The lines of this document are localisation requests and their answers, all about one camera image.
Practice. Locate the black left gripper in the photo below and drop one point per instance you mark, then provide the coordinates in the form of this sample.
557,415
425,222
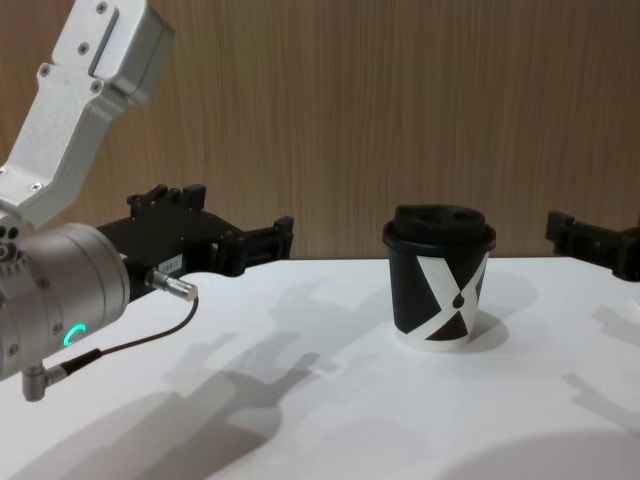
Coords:
165,235

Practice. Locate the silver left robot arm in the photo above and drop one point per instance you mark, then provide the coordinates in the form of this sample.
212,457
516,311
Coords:
75,280

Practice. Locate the black and white paper cup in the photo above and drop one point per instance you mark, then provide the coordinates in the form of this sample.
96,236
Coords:
425,300

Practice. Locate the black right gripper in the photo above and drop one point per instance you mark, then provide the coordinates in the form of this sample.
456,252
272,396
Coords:
635,250

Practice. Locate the black plastic cup lid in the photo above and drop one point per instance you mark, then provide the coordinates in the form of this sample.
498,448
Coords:
439,222

